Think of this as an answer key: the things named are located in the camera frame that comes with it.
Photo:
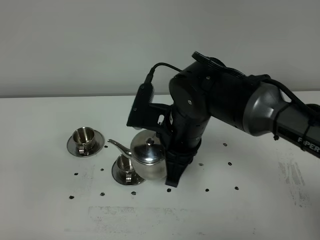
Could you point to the stainless steel saucer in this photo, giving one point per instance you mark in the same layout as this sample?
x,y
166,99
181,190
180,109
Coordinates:
x,y
125,177
97,146

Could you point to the far stainless steel teacup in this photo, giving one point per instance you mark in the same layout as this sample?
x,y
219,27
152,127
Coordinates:
x,y
84,139

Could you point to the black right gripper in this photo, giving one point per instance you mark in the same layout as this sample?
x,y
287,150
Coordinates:
x,y
181,136

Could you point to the stainless steel teacup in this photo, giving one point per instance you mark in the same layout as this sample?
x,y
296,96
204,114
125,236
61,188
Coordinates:
x,y
124,163
84,139

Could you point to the far stainless steel saucer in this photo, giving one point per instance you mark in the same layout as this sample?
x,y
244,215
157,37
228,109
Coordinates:
x,y
97,146

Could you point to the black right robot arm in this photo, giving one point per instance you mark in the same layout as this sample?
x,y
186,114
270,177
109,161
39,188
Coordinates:
x,y
254,104

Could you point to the stainless steel teapot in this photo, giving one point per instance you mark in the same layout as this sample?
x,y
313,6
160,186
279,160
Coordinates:
x,y
146,154

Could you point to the near stainless steel saucer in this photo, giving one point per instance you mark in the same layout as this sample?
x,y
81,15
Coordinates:
x,y
125,177

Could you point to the near stainless steel teacup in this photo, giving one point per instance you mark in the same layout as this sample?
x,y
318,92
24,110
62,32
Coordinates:
x,y
124,163

